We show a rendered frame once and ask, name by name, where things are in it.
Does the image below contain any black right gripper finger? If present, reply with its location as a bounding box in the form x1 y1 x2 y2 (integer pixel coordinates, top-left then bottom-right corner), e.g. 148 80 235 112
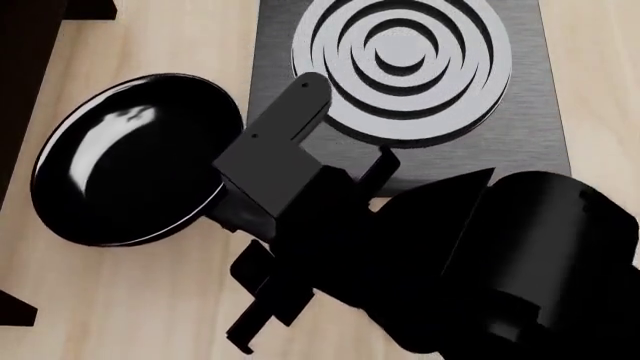
224 239 314 354
213 72 333 221

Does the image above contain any grey spiral coil burner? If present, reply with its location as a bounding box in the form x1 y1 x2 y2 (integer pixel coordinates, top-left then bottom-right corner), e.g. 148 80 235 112
291 0 514 143

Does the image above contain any brushed grey metal stove base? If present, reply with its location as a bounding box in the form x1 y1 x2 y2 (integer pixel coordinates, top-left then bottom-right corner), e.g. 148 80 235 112
246 0 572 199

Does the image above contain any black frying pan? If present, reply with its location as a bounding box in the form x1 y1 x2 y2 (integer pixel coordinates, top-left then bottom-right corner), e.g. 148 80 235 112
29 72 277 249

